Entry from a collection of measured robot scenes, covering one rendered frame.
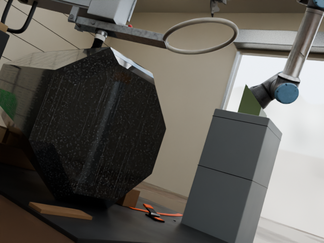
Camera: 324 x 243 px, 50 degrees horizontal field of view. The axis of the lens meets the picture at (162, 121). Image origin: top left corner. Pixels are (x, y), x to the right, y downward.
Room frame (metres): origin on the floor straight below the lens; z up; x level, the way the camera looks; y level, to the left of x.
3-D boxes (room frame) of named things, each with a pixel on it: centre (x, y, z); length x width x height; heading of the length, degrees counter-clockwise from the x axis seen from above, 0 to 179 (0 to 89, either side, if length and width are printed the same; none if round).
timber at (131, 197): (2.45, 0.14, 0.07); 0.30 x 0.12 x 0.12; 45
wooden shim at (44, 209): (1.47, 0.28, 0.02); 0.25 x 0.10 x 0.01; 136
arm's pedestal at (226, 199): (2.47, -0.61, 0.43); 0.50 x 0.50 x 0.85; 56
